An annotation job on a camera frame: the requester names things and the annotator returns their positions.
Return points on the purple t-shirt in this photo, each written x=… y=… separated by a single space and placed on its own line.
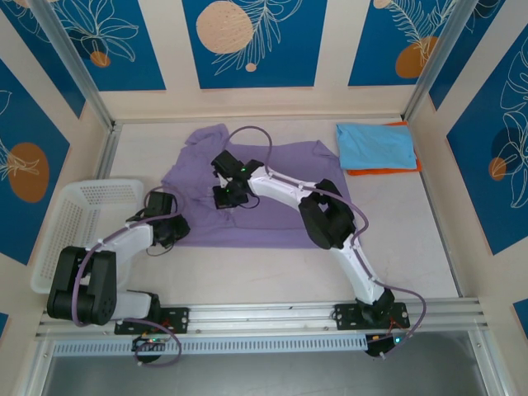
x=268 y=222

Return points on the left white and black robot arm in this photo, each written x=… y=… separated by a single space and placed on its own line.
x=128 y=243

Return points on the white perforated plastic basket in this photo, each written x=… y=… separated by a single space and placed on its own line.
x=62 y=222

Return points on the light blue folded t-shirt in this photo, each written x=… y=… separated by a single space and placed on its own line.
x=371 y=144

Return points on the orange folded t-shirt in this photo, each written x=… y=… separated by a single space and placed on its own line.
x=387 y=172

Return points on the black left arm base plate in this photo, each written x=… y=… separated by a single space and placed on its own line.
x=177 y=319

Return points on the aluminium mounting rail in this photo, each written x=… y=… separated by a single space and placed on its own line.
x=255 y=317

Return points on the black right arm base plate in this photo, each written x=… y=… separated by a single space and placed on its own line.
x=346 y=317

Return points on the aluminium lower frame strut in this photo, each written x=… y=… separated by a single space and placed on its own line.
x=484 y=367
x=37 y=363

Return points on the aluminium frame post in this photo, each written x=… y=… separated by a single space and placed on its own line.
x=437 y=53
x=70 y=62

